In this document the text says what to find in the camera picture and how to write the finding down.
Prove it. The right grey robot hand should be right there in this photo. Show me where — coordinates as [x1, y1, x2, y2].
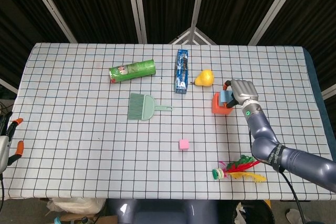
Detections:
[222, 79, 259, 109]

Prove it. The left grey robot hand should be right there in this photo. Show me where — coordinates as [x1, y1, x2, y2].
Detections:
[0, 112, 25, 175]

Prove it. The blue foam cube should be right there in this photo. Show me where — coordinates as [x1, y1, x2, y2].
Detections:
[219, 90, 235, 104]

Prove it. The small pink foam cube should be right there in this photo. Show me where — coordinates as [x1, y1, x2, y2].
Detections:
[178, 139, 190, 152]

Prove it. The mint green hand brush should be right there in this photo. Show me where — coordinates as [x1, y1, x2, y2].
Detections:
[127, 92, 174, 122]

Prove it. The large orange foam cube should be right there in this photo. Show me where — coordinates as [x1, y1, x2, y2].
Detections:
[211, 92, 234, 116]

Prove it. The yellow toy pear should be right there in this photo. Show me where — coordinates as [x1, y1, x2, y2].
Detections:
[194, 69, 215, 88]

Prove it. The long blue cardboard box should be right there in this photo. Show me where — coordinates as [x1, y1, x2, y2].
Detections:
[174, 48, 190, 94]

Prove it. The dark blue table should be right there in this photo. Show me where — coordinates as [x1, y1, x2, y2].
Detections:
[303, 47, 336, 141]

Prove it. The white black-grid tablecloth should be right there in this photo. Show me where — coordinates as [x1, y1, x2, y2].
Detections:
[4, 42, 336, 200]

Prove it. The white triangular screen foot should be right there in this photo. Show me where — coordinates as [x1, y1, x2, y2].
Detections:
[169, 26, 216, 46]

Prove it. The black fabric screen panel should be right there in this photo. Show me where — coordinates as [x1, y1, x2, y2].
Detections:
[0, 0, 71, 99]
[196, 0, 292, 46]
[138, 0, 202, 44]
[35, 0, 140, 44]
[257, 0, 336, 91]

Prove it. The white plastic bag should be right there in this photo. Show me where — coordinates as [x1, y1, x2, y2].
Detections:
[46, 197, 107, 218]

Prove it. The colourful feather shuttlecock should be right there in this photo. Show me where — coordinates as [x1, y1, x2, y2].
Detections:
[212, 155, 267, 183]

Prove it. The green cylindrical snack can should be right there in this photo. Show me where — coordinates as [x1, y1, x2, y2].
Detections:
[108, 59, 156, 84]

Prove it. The brown cardboard box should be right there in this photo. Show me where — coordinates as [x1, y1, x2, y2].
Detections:
[60, 215, 119, 224]

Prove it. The black waste bin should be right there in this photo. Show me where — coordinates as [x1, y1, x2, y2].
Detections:
[230, 199, 272, 224]

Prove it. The white crumpled paper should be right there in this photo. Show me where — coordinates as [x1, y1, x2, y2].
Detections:
[286, 208, 307, 223]

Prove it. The grey robot torso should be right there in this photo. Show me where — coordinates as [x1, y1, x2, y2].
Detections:
[107, 198, 232, 224]

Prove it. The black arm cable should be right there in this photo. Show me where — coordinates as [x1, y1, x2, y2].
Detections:
[248, 126, 308, 224]
[0, 173, 5, 209]

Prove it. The white low frame bar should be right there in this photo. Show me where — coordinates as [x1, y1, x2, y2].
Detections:
[321, 87, 336, 101]
[0, 78, 19, 94]

